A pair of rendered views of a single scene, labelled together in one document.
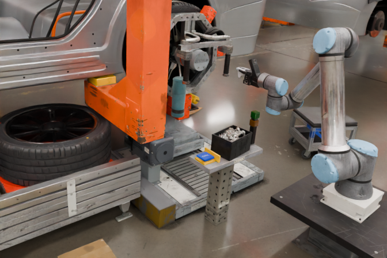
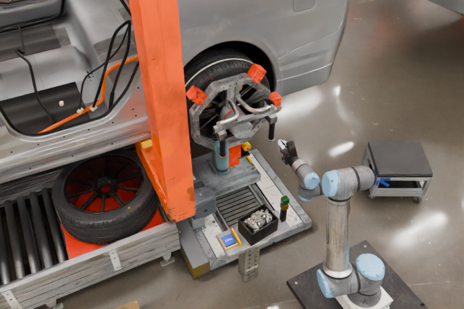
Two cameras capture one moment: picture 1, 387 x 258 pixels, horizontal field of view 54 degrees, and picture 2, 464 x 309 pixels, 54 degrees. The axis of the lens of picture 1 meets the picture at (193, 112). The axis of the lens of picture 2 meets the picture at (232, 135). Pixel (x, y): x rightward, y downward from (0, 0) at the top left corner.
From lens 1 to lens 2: 1.41 m
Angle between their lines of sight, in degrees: 24
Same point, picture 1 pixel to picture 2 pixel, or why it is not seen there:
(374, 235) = not seen: outside the picture
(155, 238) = (188, 289)
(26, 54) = (72, 138)
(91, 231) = (138, 274)
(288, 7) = not seen: outside the picture
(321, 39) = (326, 183)
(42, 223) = (92, 277)
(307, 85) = not seen: hidden behind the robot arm
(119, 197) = (159, 252)
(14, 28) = (72, 65)
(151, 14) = (166, 139)
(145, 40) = (164, 158)
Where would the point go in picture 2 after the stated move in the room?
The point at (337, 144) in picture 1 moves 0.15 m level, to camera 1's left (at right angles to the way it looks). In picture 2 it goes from (336, 270) to (306, 263)
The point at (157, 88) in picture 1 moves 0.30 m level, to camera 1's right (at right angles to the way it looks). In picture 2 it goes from (182, 185) to (235, 196)
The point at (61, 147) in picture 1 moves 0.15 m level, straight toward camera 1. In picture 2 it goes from (105, 221) to (103, 242)
